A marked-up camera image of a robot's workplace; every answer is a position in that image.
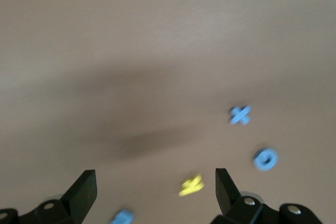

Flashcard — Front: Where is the blue letter G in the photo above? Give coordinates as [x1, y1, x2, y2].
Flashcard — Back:
[252, 147, 279, 172]

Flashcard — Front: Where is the blue letter E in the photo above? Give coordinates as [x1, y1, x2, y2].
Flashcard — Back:
[110, 209, 136, 224]

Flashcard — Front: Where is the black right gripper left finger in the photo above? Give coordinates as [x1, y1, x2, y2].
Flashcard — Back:
[0, 169, 98, 224]

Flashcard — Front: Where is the yellow letter k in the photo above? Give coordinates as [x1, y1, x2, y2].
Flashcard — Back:
[178, 173, 205, 197]

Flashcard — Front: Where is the blue letter x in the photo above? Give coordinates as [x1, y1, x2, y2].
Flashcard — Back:
[228, 105, 252, 125]

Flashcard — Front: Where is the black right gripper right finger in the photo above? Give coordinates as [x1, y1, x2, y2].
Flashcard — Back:
[211, 168, 323, 224]

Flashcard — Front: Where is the brown table mat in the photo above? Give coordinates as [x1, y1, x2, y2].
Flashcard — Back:
[0, 0, 336, 224]

